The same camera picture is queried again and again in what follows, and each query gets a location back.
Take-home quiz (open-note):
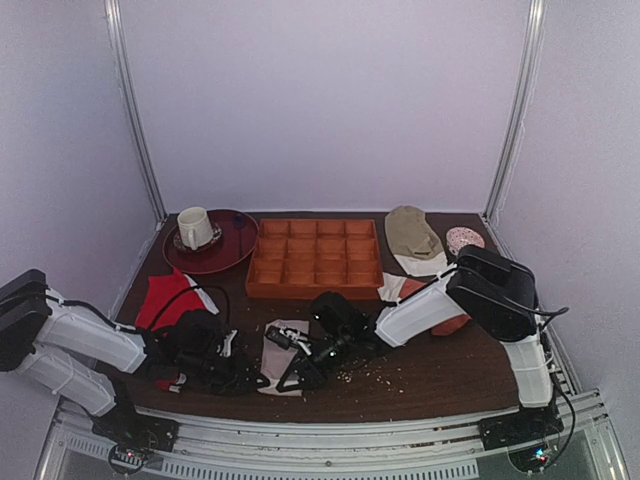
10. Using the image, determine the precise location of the right aluminium frame post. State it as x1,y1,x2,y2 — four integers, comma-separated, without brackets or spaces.
483,0,547,224

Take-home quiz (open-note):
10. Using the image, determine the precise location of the pink patterned small bowl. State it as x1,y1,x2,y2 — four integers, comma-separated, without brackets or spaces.
445,226,486,255

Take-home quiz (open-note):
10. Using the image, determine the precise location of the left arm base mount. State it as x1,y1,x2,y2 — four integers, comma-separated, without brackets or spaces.
89,407,179,478

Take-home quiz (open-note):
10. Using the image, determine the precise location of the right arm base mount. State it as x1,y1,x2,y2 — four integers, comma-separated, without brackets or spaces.
478,405,567,474

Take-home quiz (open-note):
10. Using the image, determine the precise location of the dark saucer plate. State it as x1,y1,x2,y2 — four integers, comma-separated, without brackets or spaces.
170,221,222,253

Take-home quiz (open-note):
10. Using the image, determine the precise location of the mauve underwear white waistband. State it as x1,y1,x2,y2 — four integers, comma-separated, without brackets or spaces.
258,319,309,397

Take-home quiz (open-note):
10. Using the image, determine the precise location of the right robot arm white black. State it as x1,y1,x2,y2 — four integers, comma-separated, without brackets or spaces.
265,245,567,409

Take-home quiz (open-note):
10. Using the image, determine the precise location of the orange underwear white waistband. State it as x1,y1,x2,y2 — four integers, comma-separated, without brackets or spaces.
378,273,471,337

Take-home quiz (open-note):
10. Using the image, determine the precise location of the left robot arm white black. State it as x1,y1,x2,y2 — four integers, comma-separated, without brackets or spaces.
1,269,269,417

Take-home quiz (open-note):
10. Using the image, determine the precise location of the left aluminium frame post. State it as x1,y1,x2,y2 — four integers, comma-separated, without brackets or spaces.
104,0,168,224

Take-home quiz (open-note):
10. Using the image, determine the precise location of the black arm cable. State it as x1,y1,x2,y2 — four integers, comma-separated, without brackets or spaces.
509,294,576,461
44,285,232,336

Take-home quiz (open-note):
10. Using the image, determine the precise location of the cream ceramic mug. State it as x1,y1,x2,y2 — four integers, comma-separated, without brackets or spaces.
177,207,214,251

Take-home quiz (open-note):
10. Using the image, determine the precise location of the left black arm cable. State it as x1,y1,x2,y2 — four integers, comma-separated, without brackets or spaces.
44,285,232,336

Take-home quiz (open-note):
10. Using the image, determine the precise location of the orange wooden compartment tray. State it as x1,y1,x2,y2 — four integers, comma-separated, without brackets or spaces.
245,219,383,301

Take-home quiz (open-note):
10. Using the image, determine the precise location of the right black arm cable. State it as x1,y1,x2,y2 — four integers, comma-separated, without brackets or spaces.
509,294,576,461

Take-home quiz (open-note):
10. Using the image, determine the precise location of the red underwear white trim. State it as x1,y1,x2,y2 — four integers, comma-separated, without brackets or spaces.
135,270,221,393

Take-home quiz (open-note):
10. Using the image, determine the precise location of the aluminium frame post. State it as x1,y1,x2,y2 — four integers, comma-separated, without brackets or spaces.
483,0,547,224
104,0,168,224

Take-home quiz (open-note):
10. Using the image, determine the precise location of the dark red bowl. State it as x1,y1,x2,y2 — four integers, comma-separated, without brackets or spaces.
162,209,259,275

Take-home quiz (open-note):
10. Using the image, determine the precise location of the khaki underwear cream waistband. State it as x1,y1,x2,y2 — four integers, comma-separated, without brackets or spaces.
384,206,448,277

